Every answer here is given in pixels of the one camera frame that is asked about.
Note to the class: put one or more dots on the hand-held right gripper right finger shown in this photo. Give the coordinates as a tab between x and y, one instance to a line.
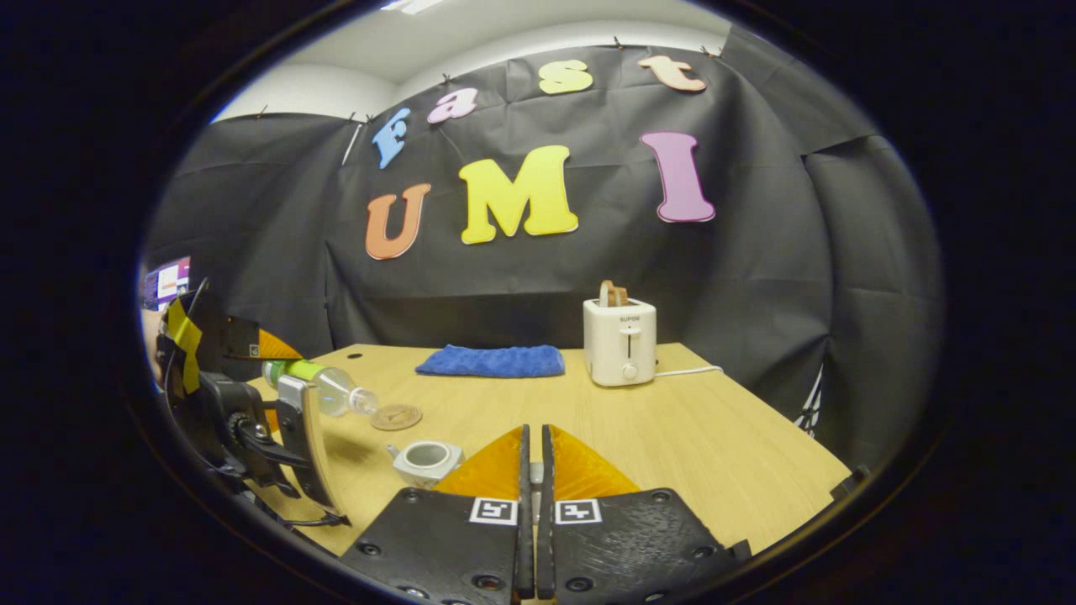
546	555

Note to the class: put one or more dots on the round brown coaster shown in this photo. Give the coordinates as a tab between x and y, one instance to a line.
396	417

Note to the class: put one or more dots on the ceiling light panel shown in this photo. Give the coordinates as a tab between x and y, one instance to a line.
412	5

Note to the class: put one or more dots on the computer monitor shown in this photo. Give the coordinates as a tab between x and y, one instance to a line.
171	281

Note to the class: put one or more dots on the bread slice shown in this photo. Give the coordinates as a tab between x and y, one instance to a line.
614	294

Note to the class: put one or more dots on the white striped object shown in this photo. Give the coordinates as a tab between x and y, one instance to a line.
810	407

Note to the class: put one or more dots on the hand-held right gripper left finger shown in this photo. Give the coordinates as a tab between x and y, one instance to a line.
523	555

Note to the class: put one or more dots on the blue towel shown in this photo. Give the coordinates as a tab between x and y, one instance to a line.
496	361

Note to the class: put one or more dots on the clear water bottle green label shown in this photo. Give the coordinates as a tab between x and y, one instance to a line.
332	388

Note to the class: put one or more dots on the white toaster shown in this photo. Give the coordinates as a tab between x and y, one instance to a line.
619	344

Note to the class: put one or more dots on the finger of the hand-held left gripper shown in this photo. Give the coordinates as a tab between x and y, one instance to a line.
301	428
244	340

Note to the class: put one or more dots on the black backdrop cloth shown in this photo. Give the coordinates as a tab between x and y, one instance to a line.
714	277

